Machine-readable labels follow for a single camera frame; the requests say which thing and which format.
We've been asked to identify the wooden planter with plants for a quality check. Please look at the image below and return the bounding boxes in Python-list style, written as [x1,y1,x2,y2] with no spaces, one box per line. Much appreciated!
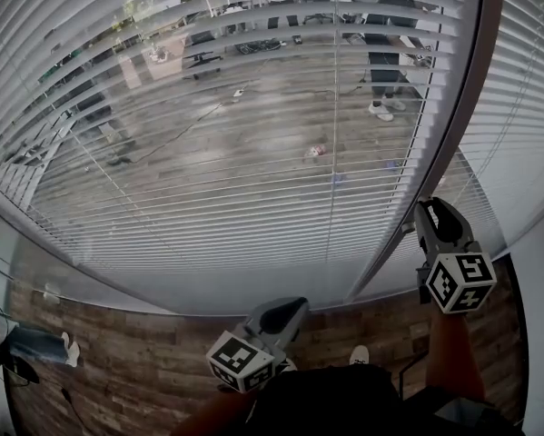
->
[112,0,221,91]

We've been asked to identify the person's right white shoe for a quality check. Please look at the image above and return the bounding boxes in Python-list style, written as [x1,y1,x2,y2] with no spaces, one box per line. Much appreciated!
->
[348,344,371,366]

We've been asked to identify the person's right forearm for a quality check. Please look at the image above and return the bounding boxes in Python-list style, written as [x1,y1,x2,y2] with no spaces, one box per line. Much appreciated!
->
[423,309,489,401]

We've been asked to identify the person's left forearm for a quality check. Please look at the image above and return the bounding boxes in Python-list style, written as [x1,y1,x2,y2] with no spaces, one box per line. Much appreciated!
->
[169,386,254,436]

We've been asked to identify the grey waist pouch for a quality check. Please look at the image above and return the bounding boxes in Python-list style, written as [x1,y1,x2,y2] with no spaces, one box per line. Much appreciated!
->
[434,400,522,436]

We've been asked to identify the grey metal window post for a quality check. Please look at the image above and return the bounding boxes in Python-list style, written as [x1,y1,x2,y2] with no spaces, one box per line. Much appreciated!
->
[343,0,509,303]

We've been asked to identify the person's black clothing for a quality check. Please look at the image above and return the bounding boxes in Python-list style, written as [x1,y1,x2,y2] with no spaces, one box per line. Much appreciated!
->
[248,363,436,436]

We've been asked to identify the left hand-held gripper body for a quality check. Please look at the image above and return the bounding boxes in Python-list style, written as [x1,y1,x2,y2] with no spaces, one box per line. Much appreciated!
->
[206,330,287,394]

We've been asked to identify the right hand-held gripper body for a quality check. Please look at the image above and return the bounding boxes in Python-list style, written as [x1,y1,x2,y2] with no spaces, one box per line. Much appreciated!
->
[415,239,499,315]

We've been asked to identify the black floor cable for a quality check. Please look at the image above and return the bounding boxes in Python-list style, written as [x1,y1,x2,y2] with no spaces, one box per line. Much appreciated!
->
[60,386,86,436]

